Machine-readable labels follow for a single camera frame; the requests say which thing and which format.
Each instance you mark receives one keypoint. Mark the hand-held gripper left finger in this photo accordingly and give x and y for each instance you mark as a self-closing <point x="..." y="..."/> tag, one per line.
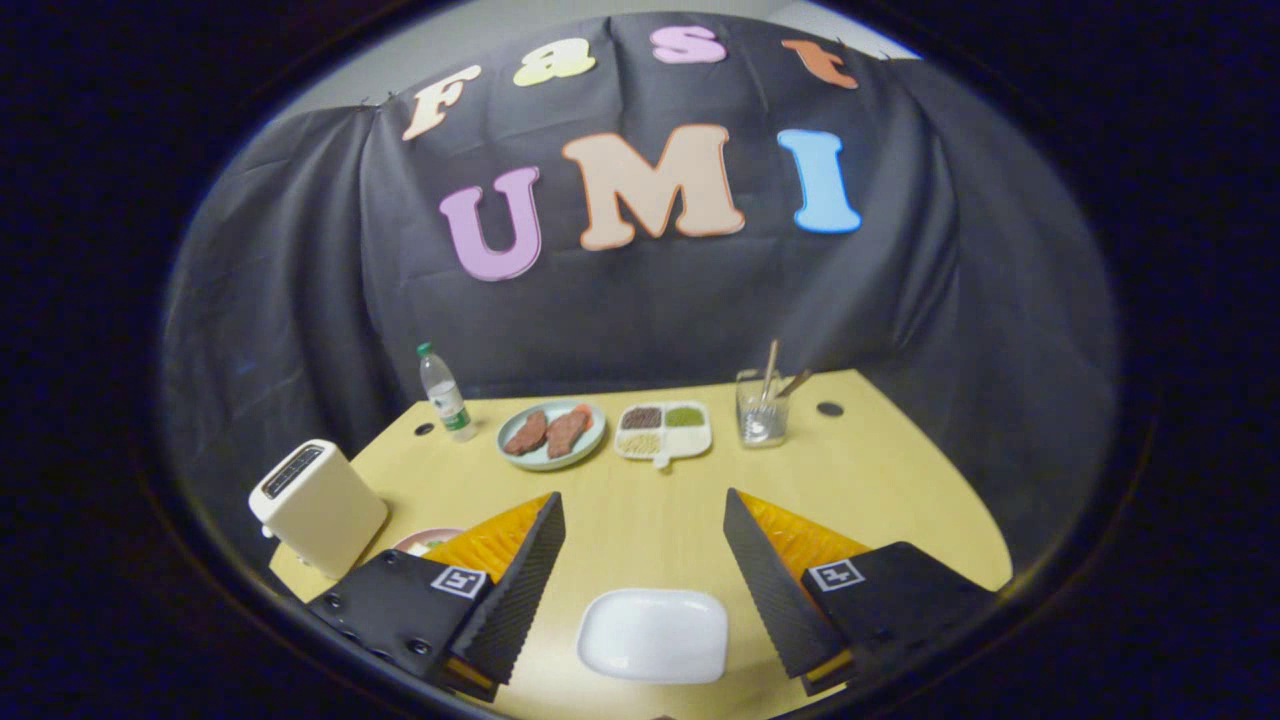
<point x="515" y="595"/>

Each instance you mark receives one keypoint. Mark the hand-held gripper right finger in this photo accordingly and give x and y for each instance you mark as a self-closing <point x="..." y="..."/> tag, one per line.
<point x="770" y="590"/>

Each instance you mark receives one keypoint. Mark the pink plate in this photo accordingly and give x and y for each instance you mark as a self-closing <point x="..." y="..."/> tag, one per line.
<point x="410" y="543"/>

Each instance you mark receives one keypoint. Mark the white plate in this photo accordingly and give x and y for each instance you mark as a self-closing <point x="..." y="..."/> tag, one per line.
<point x="655" y="635"/>

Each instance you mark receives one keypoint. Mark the brown meat patty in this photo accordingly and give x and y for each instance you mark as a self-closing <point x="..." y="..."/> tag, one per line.
<point x="568" y="432"/>
<point x="526" y="433"/>

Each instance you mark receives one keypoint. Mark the pale green plate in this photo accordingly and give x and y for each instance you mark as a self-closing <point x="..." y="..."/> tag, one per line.
<point x="590" y="445"/>

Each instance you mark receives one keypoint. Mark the white divided dish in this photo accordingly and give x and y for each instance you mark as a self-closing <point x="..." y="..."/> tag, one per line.
<point x="690" y="440"/>

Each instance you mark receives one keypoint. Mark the green beans pile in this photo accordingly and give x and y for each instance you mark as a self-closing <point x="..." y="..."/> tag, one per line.
<point x="685" y="417"/>

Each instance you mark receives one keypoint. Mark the yellow beans pile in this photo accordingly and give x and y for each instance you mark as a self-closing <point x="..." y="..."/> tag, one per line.
<point x="640" y="443"/>

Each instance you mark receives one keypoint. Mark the cream toaster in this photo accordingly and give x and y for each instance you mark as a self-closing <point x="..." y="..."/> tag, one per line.
<point x="325" y="515"/>

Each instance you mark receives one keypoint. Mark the clear plastic water bottle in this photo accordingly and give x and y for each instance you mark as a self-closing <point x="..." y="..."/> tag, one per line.
<point x="447" y="400"/>

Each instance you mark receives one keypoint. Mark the wooden stick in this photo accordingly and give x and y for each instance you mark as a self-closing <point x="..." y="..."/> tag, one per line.
<point x="797" y="381"/>
<point x="769" y="365"/>

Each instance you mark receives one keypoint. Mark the brown beans pile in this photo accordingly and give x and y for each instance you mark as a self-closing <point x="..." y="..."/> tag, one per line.
<point x="641" y="417"/>

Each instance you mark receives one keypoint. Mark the black backdrop cloth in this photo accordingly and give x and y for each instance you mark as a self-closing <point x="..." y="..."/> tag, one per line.
<point x="650" y="300"/>

